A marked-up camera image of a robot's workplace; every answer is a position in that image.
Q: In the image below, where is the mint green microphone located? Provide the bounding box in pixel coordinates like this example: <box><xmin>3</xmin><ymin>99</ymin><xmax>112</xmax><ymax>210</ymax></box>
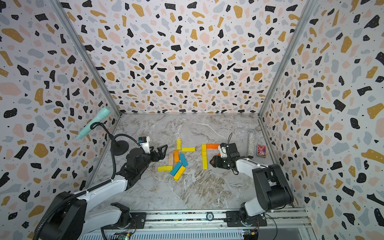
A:
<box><xmin>77</xmin><ymin>107</ymin><xmax>111</xmax><ymax>140</ymax></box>

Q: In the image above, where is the beige wooden block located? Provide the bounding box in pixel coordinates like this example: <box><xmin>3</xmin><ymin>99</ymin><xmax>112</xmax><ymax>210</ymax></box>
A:
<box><xmin>168</xmin><ymin>153</ymin><xmax>174</xmax><ymax>166</ymax></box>

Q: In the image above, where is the orange block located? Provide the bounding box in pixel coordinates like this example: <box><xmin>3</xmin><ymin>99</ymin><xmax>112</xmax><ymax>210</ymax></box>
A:
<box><xmin>206</xmin><ymin>144</ymin><xmax>220</xmax><ymax>149</ymax></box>

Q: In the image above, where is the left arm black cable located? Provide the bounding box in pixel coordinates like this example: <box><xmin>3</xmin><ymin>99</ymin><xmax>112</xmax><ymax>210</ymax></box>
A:
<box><xmin>32</xmin><ymin>133</ymin><xmax>142</xmax><ymax>240</ymax></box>

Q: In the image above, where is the teal block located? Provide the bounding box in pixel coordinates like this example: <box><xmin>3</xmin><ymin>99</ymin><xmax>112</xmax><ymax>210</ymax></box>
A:
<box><xmin>179</xmin><ymin>154</ymin><xmax>188</xmax><ymax>168</ymax></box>
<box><xmin>170</xmin><ymin>162</ymin><xmax>183</xmax><ymax>176</ymax></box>

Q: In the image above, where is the teal block upper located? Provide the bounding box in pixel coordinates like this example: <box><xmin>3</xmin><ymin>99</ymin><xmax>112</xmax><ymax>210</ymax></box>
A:
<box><xmin>179</xmin><ymin>154</ymin><xmax>188</xmax><ymax>168</ymax></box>

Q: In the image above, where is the black microphone stand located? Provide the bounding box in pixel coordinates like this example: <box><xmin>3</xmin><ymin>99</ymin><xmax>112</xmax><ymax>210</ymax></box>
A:
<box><xmin>91</xmin><ymin>123</ymin><xmax>129</xmax><ymax>156</ymax></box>

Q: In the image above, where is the yellow block bottom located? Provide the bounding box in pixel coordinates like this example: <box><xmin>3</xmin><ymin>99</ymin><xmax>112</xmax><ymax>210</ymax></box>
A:
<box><xmin>174</xmin><ymin>166</ymin><xmax>186</xmax><ymax>181</ymax></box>

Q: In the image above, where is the red playing card box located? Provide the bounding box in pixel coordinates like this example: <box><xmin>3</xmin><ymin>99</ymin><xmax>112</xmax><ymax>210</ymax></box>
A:
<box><xmin>257</xmin><ymin>144</ymin><xmax>267</xmax><ymax>158</ymax></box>

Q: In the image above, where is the orange block vertical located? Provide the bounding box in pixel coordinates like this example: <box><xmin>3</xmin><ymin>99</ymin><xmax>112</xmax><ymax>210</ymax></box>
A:
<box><xmin>174</xmin><ymin>150</ymin><xmax>180</xmax><ymax>163</ymax></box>

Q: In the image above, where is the yellow block top vertical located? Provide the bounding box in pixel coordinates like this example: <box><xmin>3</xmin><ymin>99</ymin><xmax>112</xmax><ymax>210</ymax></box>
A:
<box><xmin>177</xmin><ymin>139</ymin><xmax>182</xmax><ymax>151</ymax></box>

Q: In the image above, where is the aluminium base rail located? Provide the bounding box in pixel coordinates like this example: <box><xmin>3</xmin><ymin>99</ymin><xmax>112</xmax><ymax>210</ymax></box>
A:
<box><xmin>78</xmin><ymin>208</ymin><xmax>316</xmax><ymax>240</ymax></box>

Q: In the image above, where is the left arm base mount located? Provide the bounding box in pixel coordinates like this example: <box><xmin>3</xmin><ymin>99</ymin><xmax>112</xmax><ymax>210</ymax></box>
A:
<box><xmin>115</xmin><ymin>211</ymin><xmax>147</xmax><ymax>230</ymax></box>

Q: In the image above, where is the yellow block left horizontal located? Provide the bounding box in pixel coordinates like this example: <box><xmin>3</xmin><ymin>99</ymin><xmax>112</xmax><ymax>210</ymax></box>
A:
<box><xmin>158</xmin><ymin>166</ymin><xmax>173</xmax><ymax>172</ymax></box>

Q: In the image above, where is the glitter filled clear tube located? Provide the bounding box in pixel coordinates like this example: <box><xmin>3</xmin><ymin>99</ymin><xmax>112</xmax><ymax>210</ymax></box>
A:
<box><xmin>247</xmin><ymin>129</ymin><xmax>256</xmax><ymax>159</ymax></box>

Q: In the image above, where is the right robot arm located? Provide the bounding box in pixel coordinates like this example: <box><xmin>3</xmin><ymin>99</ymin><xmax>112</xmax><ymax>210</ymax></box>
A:
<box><xmin>210</xmin><ymin>143</ymin><xmax>294</xmax><ymax>226</ymax></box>

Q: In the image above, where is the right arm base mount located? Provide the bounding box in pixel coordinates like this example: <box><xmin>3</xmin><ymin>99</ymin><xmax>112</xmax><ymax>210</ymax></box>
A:
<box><xmin>224</xmin><ymin>209</ymin><xmax>267</xmax><ymax>228</ymax></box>

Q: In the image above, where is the teal block lower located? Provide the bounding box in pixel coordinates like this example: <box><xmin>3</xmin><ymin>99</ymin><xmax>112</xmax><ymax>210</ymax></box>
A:
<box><xmin>170</xmin><ymin>162</ymin><xmax>183</xmax><ymax>176</ymax></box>

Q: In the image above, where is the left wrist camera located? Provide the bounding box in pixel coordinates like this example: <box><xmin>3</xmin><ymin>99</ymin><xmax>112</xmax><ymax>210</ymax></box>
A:
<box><xmin>138</xmin><ymin>136</ymin><xmax>150</xmax><ymax>154</ymax></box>

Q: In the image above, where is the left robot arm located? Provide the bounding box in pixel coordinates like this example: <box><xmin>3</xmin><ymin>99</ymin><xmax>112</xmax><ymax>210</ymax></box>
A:
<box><xmin>33</xmin><ymin>145</ymin><xmax>168</xmax><ymax>240</ymax></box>

